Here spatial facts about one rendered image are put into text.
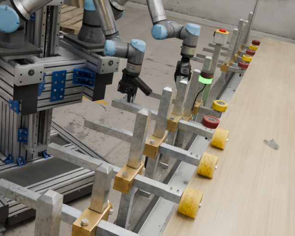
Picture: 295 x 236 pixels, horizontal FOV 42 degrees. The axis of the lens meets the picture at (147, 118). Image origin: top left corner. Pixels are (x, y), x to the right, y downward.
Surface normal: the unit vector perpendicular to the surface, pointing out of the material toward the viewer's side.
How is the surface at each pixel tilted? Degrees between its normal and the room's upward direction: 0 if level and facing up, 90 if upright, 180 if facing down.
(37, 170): 0
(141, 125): 90
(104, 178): 90
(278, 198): 0
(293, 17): 90
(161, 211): 0
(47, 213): 90
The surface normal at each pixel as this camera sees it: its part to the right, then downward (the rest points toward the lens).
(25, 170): 0.18, -0.89
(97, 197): -0.34, 0.34
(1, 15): 0.04, 0.51
